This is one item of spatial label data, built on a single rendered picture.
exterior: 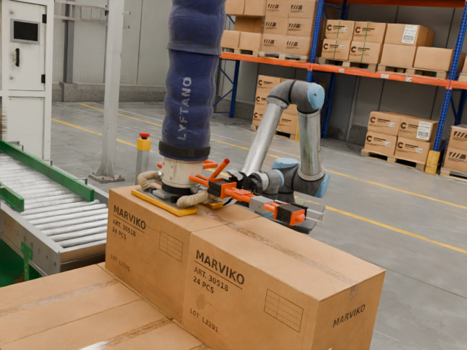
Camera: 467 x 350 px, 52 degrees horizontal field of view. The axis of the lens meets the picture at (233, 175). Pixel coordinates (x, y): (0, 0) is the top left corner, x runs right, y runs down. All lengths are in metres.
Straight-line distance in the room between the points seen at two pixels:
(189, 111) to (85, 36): 10.93
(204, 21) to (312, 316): 1.16
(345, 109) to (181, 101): 9.18
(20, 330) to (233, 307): 0.79
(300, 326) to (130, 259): 0.95
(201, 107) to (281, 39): 8.46
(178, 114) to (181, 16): 0.39
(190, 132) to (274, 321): 0.85
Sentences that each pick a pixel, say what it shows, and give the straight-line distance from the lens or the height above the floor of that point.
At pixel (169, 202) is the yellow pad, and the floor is 0.97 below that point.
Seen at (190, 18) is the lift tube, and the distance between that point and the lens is 1.97.
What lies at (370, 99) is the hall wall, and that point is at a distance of 10.87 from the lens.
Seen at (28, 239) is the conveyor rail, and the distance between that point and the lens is 2.78.
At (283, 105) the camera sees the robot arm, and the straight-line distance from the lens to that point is 2.38.
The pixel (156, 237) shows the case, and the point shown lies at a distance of 2.03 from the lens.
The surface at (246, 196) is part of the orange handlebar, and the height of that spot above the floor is 1.09.
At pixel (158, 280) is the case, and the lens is 2.08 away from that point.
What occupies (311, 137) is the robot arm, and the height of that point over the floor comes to 1.25.
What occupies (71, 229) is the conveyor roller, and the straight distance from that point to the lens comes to 2.91.
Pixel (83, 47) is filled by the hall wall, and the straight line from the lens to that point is 12.83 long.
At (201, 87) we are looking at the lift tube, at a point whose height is 1.46.
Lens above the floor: 1.61
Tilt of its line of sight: 14 degrees down
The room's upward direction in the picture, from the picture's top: 7 degrees clockwise
